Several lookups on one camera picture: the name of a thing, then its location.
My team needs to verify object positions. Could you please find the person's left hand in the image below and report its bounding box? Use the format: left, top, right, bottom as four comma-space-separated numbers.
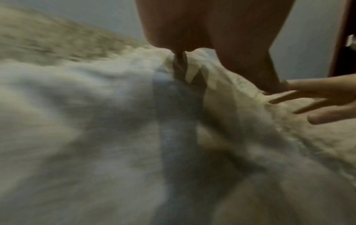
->
135, 0, 296, 93

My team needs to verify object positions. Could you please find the person's right hand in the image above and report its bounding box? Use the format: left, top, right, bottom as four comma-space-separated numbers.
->
261, 73, 356, 126

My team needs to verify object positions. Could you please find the white cloth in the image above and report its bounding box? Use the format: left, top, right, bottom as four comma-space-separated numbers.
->
0, 46, 356, 225

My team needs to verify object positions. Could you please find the dark wooden furniture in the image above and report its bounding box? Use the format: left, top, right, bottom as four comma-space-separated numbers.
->
327, 0, 356, 78

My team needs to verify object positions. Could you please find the beige patterned bed sheet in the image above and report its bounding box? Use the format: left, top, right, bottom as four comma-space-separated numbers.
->
0, 4, 152, 66

